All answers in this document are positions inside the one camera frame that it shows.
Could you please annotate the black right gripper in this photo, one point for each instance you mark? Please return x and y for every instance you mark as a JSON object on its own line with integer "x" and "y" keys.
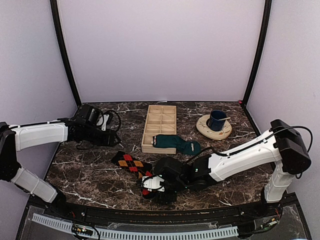
{"x": 166, "y": 199}

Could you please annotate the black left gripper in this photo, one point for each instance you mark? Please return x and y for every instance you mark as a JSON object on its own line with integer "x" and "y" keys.
{"x": 108, "y": 141}

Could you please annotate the black red yellow argyle sock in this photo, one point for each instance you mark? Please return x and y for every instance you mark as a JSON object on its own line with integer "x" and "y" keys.
{"x": 136, "y": 167}

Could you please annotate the dark green sock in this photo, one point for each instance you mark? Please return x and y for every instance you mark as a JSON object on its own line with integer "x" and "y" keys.
{"x": 164, "y": 141}

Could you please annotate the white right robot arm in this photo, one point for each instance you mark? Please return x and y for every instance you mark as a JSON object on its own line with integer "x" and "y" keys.
{"x": 282, "y": 145}

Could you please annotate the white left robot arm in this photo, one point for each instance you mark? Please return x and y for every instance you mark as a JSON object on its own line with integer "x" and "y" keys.
{"x": 16, "y": 138}

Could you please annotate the wooden compartment tray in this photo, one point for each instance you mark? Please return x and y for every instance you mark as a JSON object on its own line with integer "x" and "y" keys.
{"x": 160, "y": 120}

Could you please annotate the beige ceramic plate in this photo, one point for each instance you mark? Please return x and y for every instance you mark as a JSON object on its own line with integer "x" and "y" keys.
{"x": 207, "y": 132}

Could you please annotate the blue enamel mug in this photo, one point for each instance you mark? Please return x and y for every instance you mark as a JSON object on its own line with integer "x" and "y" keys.
{"x": 216, "y": 120}

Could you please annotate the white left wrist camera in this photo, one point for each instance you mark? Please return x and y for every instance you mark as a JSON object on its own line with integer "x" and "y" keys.
{"x": 104, "y": 120}

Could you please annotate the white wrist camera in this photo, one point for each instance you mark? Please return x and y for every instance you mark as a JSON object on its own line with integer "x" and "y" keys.
{"x": 151, "y": 183}
{"x": 104, "y": 120}

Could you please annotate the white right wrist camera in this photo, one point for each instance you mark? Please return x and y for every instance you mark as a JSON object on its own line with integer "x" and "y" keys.
{"x": 151, "y": 183}

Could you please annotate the white slotted cable duct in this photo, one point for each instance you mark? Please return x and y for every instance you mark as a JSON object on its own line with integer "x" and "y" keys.
{"x": 131, "y": 232}

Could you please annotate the black front table rail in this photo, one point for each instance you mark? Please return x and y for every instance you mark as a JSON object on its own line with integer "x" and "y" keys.
{"x": 238, "y": 214}

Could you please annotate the black left frame post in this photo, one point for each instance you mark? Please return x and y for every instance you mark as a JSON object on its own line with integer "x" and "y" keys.
{"x": 63, "y": 51}

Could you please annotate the black frame post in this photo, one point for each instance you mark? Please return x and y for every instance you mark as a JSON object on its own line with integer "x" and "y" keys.
{"x": 259, "y": 52}
{"x": 63, "y": 51}

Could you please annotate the black right frame post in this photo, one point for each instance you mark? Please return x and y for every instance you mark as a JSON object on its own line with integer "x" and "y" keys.
{"x": 259, "y": 52}

